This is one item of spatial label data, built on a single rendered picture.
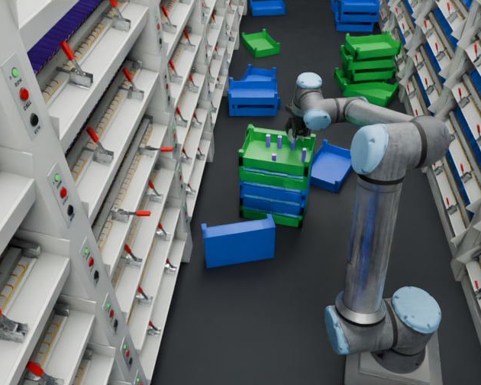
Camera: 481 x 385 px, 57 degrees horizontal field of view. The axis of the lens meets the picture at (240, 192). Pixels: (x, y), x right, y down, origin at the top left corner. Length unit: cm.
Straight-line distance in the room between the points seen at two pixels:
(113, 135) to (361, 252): 71
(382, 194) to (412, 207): 120
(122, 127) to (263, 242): 94
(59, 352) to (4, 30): 60
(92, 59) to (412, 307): 112
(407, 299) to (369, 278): 23
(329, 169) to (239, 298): 93
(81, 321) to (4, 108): 50
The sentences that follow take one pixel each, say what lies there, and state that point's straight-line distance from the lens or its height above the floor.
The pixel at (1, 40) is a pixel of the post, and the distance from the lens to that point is 69.
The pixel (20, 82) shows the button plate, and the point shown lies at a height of 124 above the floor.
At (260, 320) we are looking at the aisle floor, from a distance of 180.
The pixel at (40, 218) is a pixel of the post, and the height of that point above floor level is 101.
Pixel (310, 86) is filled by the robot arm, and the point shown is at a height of 73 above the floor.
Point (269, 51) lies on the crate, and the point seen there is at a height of 3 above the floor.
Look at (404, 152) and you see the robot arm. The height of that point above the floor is 91.
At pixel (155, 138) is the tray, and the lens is 142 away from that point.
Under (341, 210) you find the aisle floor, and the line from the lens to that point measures 221.
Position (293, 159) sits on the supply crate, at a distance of 196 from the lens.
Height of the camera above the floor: 155
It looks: 43 degrees down
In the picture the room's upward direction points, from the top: 1 degrees counter-clockwise
